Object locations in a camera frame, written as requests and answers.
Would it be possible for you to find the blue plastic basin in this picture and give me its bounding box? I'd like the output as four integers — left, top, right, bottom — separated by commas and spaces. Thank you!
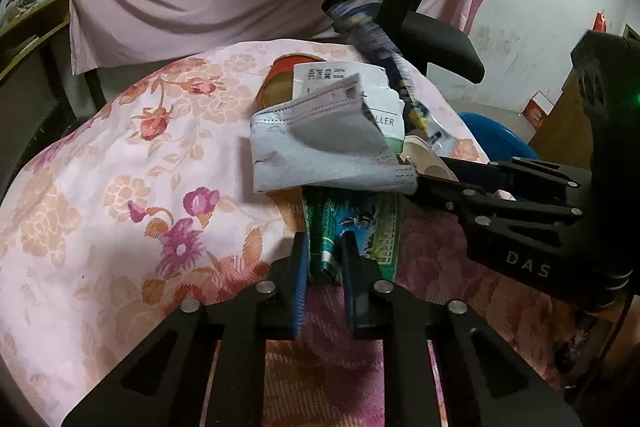
457, 112, 539, 165

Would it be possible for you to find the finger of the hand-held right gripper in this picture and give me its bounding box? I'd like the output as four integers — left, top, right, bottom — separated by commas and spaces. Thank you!
400, 173, 585, 230
440, 156, 595, 195

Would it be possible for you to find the wooden shelf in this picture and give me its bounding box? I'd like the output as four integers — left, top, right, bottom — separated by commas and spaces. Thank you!
0, 0, 71, 82

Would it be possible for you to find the blue printed snack wrapper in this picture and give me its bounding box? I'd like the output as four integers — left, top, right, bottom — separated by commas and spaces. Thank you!
325, 2, 451, 148

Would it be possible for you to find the red cardboard box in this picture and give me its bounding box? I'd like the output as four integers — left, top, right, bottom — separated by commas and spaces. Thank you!
522, 92, 554, 128

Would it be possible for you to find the grey face mask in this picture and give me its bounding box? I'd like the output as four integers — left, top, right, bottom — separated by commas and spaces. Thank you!
250, 74, 418, 196

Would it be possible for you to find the white paper package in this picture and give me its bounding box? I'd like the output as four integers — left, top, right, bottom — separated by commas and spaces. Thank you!
291, 63, 405, 152

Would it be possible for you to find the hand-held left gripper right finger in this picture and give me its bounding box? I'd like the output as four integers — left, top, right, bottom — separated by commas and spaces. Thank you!
340, 237, 586, 427

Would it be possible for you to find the black metal frame leg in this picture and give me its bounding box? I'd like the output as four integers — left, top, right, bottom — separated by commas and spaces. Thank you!
84, 69, 109, 108

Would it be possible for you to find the wooden cabinet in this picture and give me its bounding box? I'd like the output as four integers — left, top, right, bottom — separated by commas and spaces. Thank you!
527, 24, 640, 168

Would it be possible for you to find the green printed wrapper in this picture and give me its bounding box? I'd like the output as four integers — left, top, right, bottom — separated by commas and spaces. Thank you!
300, 186, 402, 284

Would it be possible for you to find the beige paper cup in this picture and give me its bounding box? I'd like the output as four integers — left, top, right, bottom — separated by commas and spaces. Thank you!
400, 134, 460, 184

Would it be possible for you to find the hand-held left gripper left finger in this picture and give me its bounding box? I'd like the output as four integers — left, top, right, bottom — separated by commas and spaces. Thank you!
60, 232, 311, 427

